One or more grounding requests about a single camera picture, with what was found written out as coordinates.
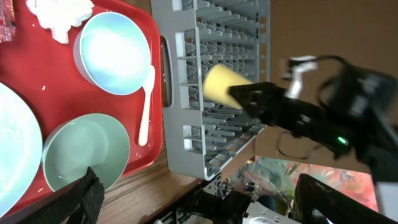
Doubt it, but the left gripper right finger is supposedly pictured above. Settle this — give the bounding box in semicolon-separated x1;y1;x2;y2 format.
295;174;395;224

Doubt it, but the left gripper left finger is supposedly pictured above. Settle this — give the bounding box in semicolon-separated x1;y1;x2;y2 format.
1;167;104;224

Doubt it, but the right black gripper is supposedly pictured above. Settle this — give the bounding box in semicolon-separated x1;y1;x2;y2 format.
228;82;351;159

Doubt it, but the yellow plastic cup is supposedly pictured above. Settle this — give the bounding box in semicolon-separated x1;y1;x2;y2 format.
203;64;252;110

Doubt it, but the green bowl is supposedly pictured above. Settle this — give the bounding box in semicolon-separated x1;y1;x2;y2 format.
42;113;131;192

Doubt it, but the white plastic spoon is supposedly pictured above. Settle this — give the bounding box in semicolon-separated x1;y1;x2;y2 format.
138;65;155;146

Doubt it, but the light blue bowl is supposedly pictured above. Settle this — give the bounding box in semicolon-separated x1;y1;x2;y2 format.
73;12;152;96

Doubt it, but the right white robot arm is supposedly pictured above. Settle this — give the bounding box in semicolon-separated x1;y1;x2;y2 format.
228;55;397;220

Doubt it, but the grey dishwasher rack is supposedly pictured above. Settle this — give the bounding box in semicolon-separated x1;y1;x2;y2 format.
151;0;271;180

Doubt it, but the light blue plate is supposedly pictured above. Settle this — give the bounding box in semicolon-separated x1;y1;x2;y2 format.
1;83;43;216

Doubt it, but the crumpled white tissue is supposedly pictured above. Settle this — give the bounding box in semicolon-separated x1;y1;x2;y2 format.
25;0;94;44

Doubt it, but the red snack wrapper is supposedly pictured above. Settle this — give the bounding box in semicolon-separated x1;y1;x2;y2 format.
0;0;16;42

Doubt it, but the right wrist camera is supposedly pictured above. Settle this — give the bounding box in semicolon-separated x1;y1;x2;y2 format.
282;55;318;99

